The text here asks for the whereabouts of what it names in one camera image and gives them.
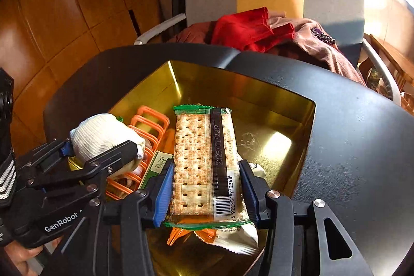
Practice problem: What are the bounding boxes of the orange white snack bag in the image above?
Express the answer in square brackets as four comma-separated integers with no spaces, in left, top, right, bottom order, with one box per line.
[166,162,268,256]

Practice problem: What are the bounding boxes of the green yellow carton box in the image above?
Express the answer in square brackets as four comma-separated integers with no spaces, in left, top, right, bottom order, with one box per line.
[139,151,173,189]

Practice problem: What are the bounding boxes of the orange plastic rack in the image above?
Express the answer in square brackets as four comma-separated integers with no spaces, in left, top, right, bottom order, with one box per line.
[106,106,175,200]

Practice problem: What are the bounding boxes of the cracker pack green ends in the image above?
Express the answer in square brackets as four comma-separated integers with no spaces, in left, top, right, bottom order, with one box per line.
[166,104,249,230]

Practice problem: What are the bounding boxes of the person's left hand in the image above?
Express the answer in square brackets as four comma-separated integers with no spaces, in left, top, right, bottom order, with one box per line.
[4,241,44,276]

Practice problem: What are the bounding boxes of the gold tin box red rim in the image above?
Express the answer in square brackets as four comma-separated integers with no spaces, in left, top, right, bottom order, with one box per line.
[67,59,317,276]

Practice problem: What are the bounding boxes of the pink garment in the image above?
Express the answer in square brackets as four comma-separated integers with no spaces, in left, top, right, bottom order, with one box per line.
[267,11,366,86]

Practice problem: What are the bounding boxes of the red cloth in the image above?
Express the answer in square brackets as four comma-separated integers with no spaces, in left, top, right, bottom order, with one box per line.
[211,7,295,53]

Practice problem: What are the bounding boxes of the purple bead bracelet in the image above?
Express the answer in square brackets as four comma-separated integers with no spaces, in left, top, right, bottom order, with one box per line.
[311,27,338,46]

